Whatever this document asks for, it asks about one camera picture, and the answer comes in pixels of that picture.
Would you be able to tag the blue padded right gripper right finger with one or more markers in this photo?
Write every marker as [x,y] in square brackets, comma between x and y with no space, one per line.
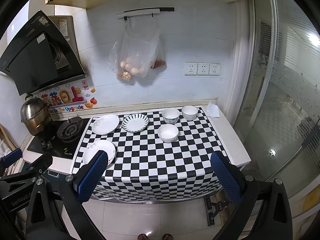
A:
[228,175]

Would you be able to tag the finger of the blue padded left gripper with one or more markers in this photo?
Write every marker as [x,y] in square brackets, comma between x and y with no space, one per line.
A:
[12,157]

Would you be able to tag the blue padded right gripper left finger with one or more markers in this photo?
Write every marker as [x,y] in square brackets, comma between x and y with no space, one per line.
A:
[89,175]

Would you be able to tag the blue striped white plate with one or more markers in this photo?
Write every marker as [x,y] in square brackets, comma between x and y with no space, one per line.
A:
[135,123]

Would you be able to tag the plain white bowl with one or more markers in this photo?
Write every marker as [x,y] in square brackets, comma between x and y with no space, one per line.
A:
[168,133]

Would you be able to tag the white bowl blue rim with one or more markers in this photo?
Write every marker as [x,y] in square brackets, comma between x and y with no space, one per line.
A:
[189,113]

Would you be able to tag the white bowl with blue dots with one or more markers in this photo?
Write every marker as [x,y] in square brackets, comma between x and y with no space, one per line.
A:
[171,115]

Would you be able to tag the stainless steel pot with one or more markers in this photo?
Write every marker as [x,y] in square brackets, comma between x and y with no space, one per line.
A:
[35,114]

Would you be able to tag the black gas stove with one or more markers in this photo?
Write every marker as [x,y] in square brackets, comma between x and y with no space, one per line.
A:
[59,138]

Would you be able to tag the glass sliding door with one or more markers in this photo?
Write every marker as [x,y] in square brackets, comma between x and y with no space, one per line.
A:
[278,123]

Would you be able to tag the white crumpled tissue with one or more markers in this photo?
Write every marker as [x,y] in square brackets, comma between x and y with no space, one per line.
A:
[213,110]

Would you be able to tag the person's foot in sandal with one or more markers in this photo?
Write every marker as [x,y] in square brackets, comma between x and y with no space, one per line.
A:
[165,237]

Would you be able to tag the black range hood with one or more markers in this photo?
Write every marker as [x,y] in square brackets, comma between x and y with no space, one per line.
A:
[43,54]

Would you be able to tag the clear plastic bag with eggs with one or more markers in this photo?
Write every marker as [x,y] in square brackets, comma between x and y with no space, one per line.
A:
[135,51]

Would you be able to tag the plastic bag with red food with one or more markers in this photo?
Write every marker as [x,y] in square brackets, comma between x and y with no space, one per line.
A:
[159,60]

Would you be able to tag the colourful wall sticker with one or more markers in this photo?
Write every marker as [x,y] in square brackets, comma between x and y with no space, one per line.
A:
[70,97]

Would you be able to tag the triple white wall socket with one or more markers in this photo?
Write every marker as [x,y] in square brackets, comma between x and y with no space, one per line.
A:
[203,69]

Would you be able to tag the white wall hook rail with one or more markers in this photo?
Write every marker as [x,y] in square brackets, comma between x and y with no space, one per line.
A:
[143,11]

